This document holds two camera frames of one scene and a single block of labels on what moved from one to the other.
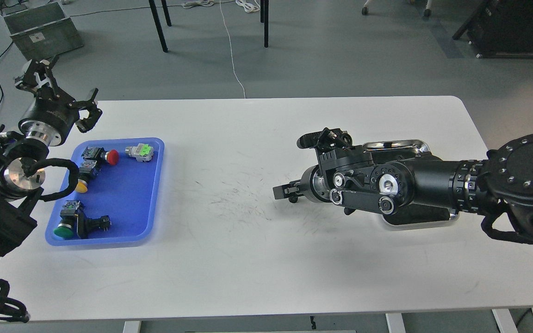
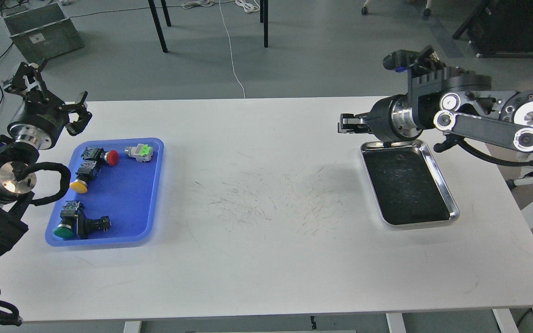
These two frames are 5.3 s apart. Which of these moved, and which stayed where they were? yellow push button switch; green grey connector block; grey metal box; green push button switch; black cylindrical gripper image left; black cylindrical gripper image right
Moved: black cylindrical gripper image right; black cylindrical gripper image left
Stayed: yellow push button switch; grey metal box; green grey connector block; green push button switch
